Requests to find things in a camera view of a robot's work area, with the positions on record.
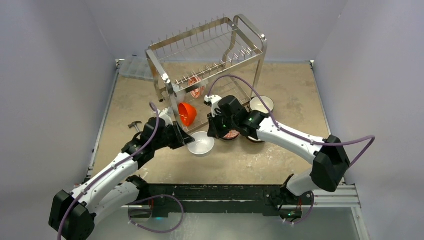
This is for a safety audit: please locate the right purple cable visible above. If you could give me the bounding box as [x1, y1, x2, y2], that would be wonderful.
[206, 74, 377, 226]

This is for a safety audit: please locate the purple cable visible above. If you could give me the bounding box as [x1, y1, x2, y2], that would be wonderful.
[206, 74, 377, 226]
[56, 101, 185, 240]

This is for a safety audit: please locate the white bowl brown outside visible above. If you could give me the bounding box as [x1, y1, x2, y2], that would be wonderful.
[246, 135, 264, 144]

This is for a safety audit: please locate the orange diamond pattern bowl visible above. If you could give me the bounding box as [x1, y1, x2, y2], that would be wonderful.
[221, 130, 240, 141]

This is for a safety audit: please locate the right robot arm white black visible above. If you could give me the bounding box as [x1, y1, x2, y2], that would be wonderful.
[204, 95, 350, 204]

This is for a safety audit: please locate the white bowl red patterned outside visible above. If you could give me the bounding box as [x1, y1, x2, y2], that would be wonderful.
[187, 131, 215, 157]

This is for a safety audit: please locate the black hammer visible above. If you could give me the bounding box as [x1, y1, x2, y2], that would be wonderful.
[128, 121, 142, 133]

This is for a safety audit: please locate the orange white floral bowl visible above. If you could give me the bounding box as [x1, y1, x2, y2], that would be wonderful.
[187, 76, 205, 100]

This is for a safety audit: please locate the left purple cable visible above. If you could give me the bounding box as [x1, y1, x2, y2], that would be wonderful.
[56, 101, 185, 240]

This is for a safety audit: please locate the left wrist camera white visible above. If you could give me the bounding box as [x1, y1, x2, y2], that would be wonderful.
[156, 107, 173, 126]

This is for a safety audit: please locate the stainless steel dish rack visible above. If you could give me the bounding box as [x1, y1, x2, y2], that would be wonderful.
[145, 14, 268, 133]

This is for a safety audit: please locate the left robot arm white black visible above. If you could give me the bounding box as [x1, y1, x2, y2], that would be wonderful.
[48, 117, 195, 240]

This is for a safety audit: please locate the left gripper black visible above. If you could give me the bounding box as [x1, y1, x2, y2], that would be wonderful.
[153, 121, 195, 151]

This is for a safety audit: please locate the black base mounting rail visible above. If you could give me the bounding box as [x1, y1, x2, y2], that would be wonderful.
[68, 183, 361, 220]

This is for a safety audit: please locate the white bowl teal outside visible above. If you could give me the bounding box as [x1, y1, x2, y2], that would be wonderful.
[249, 95, 275, 114]

